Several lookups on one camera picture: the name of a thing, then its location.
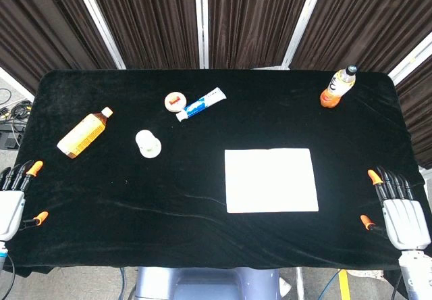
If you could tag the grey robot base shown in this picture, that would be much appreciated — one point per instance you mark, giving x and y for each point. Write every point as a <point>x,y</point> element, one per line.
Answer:
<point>209,283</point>

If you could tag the brown curtain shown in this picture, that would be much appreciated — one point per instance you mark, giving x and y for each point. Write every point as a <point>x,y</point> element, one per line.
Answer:
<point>152,19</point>

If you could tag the white book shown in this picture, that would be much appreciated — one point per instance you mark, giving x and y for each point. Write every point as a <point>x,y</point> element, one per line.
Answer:
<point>271,180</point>

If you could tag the blue white toothpaste tube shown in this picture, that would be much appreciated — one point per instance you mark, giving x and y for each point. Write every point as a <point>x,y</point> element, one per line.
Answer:
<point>200,104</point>

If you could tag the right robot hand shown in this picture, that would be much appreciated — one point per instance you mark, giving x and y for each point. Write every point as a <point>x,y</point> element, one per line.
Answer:
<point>403,217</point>

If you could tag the black velvet tablecloth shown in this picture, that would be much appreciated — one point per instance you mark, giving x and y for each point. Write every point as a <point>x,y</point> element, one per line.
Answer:
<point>202,178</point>

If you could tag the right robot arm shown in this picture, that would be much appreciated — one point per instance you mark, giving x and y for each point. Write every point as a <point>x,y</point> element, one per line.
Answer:
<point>416,274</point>

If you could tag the round white tin red print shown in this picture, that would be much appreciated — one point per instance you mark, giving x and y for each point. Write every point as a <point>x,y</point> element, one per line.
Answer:
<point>175,101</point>

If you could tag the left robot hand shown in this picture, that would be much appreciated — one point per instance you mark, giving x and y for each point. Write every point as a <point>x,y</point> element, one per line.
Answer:
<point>10,208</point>

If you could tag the amber tea bottle yellow label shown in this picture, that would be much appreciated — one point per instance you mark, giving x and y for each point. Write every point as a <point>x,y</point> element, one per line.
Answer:
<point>82,133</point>

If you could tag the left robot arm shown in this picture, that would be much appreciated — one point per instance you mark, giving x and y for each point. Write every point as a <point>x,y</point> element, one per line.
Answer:
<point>2,253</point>

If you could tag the orange drink bottle black cap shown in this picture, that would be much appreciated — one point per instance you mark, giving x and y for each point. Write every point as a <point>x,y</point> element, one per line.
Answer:
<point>337,88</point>

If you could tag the small white jar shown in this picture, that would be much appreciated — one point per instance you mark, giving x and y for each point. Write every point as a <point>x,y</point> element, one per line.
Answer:
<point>148,143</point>

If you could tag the white metal frame post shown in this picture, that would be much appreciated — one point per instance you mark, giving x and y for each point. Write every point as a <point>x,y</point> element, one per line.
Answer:
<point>202,21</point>
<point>410,58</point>
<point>98,21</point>
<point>303,21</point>

